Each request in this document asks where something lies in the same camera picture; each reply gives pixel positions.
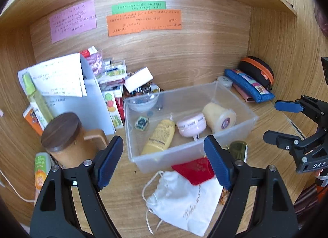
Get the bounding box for white file box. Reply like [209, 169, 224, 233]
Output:
[43, 54, 116, 136]

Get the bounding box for blue pencil case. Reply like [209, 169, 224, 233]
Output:
[225, 69, 275, 103]

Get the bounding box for pink coiled cord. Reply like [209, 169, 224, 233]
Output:
[86, 51, 104, 75]

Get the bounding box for white drawstring bag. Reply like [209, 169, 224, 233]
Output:
[142, 170, 223, 237]

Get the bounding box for red and white box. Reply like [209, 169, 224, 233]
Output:
[79, 46, 99, 58]

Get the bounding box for white cable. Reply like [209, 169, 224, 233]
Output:
[0, 169, 35, 203]

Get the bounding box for green spray bottle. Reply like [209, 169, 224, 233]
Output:
[22, 73, 54, 128]

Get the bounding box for white paper sheets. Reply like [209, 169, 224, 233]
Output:
[18, 53, 88, 97]

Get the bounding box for yellow lotion bottle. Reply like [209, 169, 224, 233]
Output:
[141, 119, 176, 155]

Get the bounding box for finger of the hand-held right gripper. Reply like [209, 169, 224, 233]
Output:
[275, 95, 328, 126]
[263, 130, 312, 154]

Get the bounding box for wooden desktop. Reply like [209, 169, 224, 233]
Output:
[15, 79, 318, 238]

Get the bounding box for pile of small boxes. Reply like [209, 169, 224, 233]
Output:
[99, 59, 127, 92]

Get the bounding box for olive green bottle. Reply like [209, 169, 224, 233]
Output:
[227, 141, 248, 163]

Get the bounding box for golden tassel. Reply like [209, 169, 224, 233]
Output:
[220, 188, 231, 206]

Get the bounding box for green orange tube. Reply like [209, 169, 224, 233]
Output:
[34, 152, 52, 200]

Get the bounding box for white round container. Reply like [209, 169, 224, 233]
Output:
[217, 76, 233, 89]

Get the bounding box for cluster of small glass bottles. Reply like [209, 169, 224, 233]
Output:
[136, 83, 161, 95]

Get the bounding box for orange box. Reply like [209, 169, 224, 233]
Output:
[23, 106, 45, 136]

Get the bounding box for red embroidered pouch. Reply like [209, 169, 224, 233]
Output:
[171, 157, 216, 186]

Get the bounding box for clear plastic bowl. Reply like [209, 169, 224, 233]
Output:
[127, 92, 160, 112]

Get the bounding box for orange paper note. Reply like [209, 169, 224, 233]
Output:
[106, 10, 182, 37]

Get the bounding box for black case with orange zip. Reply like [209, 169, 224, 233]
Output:
[238, 56, 274, 91]

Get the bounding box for pink wallet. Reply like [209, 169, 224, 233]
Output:
[232, 83, 257, 103]

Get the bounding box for white card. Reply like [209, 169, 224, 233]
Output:
[124, 67, 153, 93]

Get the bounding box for pink paper note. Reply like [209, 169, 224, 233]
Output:
[49, 0, 97, 44]

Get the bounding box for red flat box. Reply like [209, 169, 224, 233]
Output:
[114, 97, 125, 124]

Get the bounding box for pink round jar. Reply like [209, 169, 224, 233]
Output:
[176, 112, 207, 137]

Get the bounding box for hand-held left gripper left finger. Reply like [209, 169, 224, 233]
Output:
[29, 136, 125, 238]

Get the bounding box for dark striped cloth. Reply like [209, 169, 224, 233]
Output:
[293, 183, 319, 216]

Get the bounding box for wooden mug with dark lid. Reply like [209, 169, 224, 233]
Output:
[41, 112, 109, 169]

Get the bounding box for cream tape roll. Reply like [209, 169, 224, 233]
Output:
[202, 103, 237, 133]

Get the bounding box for dark pink object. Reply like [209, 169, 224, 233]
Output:
[315, 2, 328, 37]

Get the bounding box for clear plastic storage bin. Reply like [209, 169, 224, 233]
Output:
[123, 80, 259, 174]

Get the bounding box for small green square packet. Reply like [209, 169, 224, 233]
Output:
[134, 116, 149, 131]

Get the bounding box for green paper note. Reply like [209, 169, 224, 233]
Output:
[111, 1, 166, 15]

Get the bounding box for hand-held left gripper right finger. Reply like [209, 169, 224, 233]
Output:
[204, 135, 300, 238]

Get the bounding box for fruit pattern box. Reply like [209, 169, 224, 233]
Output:
[102, 91, 125, 128]

